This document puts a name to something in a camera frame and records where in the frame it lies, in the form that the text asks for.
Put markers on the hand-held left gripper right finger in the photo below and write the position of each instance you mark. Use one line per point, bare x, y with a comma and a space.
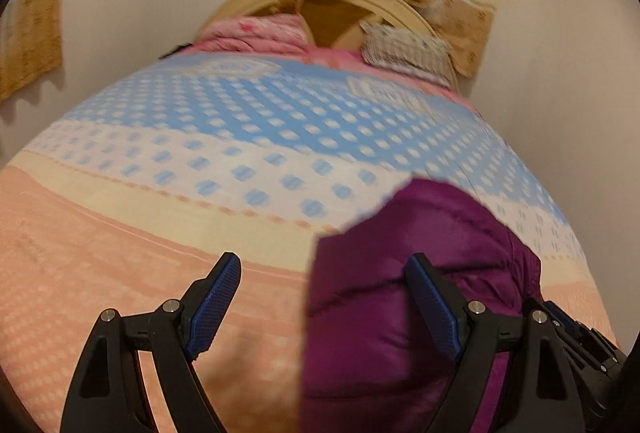
432, 308

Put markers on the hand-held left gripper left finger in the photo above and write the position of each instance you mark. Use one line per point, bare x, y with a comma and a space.
212, 308

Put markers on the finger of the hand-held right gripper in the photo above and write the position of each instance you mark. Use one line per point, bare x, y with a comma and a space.
562, 320

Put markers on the purple down jacket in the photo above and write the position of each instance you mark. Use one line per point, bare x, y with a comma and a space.
370, 273

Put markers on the bed with dotted bedspread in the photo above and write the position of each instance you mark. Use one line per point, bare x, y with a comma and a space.
200, 153

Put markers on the grey patterned pillow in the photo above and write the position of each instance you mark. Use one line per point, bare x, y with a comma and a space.
405, 50

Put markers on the pink bed sheet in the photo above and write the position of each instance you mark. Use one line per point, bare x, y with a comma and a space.
335, 57

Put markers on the folded pink quilt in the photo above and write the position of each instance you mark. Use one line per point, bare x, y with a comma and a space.
260, 33

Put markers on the large beige patterned curtain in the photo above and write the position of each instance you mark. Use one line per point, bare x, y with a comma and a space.
30, 33

